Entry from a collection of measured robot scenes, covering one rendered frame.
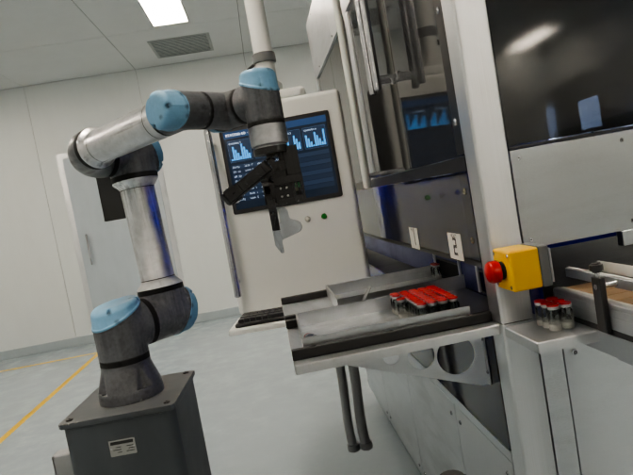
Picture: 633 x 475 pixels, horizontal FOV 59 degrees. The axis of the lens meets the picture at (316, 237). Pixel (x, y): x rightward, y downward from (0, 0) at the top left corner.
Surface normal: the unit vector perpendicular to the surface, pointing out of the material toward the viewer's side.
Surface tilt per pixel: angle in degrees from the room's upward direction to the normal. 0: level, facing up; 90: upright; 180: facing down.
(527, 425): 90
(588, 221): 90
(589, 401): 90
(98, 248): 90
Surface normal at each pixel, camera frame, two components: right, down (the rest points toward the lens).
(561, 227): 0.10, 0.05
